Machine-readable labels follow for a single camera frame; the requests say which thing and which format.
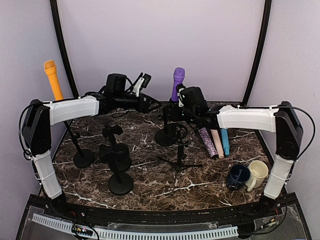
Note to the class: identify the beige microphone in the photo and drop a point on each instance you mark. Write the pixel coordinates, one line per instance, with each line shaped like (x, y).
(217, 143)

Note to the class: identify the purple microphone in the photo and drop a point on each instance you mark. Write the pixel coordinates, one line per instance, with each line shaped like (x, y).
(178, 78)

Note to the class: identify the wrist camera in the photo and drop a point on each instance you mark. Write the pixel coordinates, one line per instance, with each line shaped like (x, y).
(141, 83)
(180, 87)

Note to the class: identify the left black frame post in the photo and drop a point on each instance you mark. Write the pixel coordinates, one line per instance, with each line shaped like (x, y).
(62, 47)

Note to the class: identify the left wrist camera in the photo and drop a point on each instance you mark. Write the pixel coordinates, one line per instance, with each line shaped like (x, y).
(141, 83)

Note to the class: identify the black stand of blue microphone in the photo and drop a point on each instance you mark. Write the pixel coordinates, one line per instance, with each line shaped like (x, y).
(120, 183)

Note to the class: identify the white cable tray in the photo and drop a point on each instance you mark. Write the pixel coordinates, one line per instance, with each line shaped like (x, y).
(119, 231)

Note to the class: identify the black tripod shock-mount stand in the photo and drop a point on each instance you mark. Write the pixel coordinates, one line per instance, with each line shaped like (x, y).
(178, 165)

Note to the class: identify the black stand of beige microphone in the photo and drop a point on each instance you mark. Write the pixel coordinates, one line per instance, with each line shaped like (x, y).
(115, 151)

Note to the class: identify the orange microphone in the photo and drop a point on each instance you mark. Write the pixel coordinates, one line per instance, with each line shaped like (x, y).
(50, 70)

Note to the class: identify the black stand of orange microphone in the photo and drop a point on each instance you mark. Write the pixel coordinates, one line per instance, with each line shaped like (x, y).
(84, 157)

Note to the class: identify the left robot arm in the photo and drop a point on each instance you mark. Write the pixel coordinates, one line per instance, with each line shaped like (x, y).
(36, 120)

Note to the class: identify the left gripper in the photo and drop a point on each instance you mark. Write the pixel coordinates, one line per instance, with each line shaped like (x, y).
(144, 107)

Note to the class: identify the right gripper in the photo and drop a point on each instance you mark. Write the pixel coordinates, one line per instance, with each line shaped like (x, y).
(171, 110)

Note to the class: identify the black frame post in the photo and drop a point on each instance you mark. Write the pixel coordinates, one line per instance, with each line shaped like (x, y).
(62, 47)
(258, 52)

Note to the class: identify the right black frame post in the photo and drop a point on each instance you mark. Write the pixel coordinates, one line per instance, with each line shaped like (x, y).
(258, 52)

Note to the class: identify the glitter silver-head microphone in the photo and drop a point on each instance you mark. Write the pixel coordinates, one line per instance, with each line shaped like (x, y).
(209, 145)

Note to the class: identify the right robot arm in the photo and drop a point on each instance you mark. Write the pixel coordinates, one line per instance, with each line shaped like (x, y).
(281, 119)

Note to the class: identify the cream mug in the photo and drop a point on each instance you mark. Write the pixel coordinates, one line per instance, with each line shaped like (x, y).
(258, 172)

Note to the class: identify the black stand of purple microphone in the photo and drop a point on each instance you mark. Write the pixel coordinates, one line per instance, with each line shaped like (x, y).
(167, 136)

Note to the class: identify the dark blue mug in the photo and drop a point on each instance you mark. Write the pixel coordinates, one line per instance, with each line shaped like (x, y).
(237, 176)

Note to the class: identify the black front rail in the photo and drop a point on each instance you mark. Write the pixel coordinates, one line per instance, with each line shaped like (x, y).
(244, 214)

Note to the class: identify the blue microphone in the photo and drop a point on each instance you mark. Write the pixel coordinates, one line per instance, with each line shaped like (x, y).
(225, 141)

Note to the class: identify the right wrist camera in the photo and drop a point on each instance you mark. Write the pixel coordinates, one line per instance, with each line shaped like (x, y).
(180, 87)

